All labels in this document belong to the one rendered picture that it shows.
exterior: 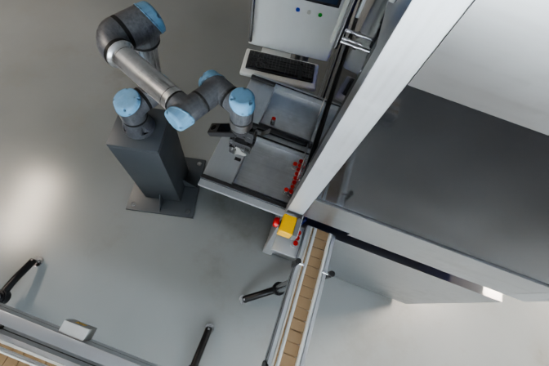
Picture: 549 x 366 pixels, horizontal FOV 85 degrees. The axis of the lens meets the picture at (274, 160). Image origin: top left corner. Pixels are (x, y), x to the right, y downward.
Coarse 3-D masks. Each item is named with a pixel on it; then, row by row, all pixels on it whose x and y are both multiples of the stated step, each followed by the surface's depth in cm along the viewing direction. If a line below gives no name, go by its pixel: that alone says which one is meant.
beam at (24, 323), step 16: (0, 304) 138; (0, 320) 129; (16, 320) 130; (32, 320) 132; (32, 336) 128; (48, 336) 129; (64, 336) 130; (80, 352) 128; (96, 352) 129; (112, 352) 131
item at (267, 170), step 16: (256, 144) 145; (272, 144) 144; (256, 160) 141; (272, 160) 142; (288, 160) 144; (240, 176) 137; (256, 176) 138; (272, 176) 139; (288, 176) 140; (256, 192) 133; (272, 192) 136
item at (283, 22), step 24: (264, 0) 156; (288, 0) 154; (312, 0) 151; (336, 0) 149; (264, 24) 169; (288, 24) 166; (312, 24) 164; (336, 24) 161; (288, 48) 181; (312, 48) 178
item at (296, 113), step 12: (276, 84) 159; (276, 96) 159; (288, 96) 160; (300, 96) 160; (276, 108) 156; (288, 108) 157; (300, 108) 158; (312, 108) 159; (264, 120) 152; (276, 120) 153; (288, 120) 154; (300, 120) 155; (312, 120) 156; (288, 132) 147; (300, 132) 151; (312, 132) 152
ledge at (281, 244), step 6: (300, 228) 130; (276, 234) 128; (276, 240) 127; (282, 240) 127; (288, 240) 127; (300, 240) 128; (276, 246) 126; (282, 246) 126; (288, 246) 126; (282, 252) 125; (288, 252) 125; (294, 252) 125; (294, 258) 126
